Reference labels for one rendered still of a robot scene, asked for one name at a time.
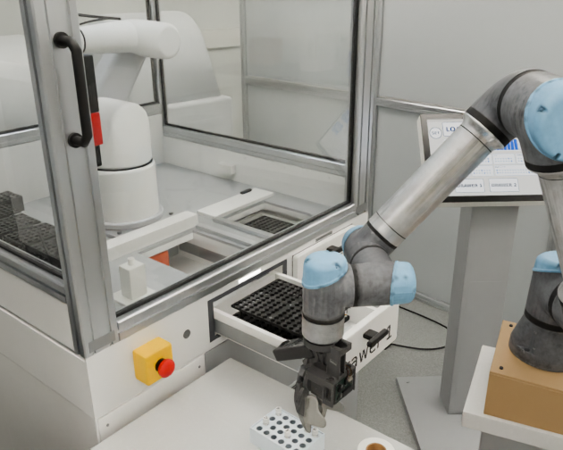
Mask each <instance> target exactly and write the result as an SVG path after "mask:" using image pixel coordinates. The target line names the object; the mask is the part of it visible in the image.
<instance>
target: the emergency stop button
mask: <svg viewBox="0 0 563 450"><path fill-rule="evenodd" d="M174 369H175V363H174V361H173V360H172V359H169V358H168V359H164V360H163V361H162V362H161V363H160V364H159V367H158V374H159V376H161V377H162V378H167V377H169V376H171V375H172V373H173V372H174Z"/></svg>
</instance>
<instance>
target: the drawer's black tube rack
mask: <svg viewBox="0 0 563 450"><path fill-rule="evenodd" d="M275 283H276V284H275ZM284 283H285V284H284ZM264 289H265V290H264ZM266 294H267V295H266ZM294 294H296V295H294ZM231 307H232V308H234V309H236V310H239V311H238V312H236V313H234V314H233V315H232V316H234V317H236V318H239V319H241V320H243V321H245V322H248V323H250V324H252V325H254V326H257V327H259V328H260V329H264V330H266V331H268V332H270V333H273V334H274V335H276V336H278V337H281V338H284V339H286V340H291V339H297V338H302V337H299V336H298V334H299V333H301V332H302V287H300V286H297V285H295V284H292V283H289V282H287V281H285V280H282V279H276V280H274V281H272V282H271V283H269V284H267V285H265V286H264V287H261V288H259V289H258V290H257V291H255V292H253V293H251V294H250V295H248V296H245V297H244V298H242V299H240V300H239V301H238V302H236V303H234V304H231Z"/></svg>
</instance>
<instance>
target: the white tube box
mask: <svg viewBox="0 0 563 450"><path fill-rule="evenodd" d="M266 416H268V417H269V425H267V426H265V425H264V424H263V418H262V419H261V420H259V421H257V422H256V423H255V424H253V425H252V426H251V427H250V428H249V431H250V443H252V444H253V445H255V446H257V447H259V448H260V449H262V450H324V439H325V434H324V433H323V432H322V431H320V430H318V437H312V428H313V426H311V432H310V433H306V432H305V429H304V427H303V426H302V424H301V421H300V419H299V418H297V417H295V416H294V415H292V414H290V413H288V412H286V411H284V410H283V409H281V416H277V415H276V412H275V409H273V410H272V411H271V412H269V413H268V414H267V415H266ZM285 429H290V438H285V436H284V430H285Z"/></svg>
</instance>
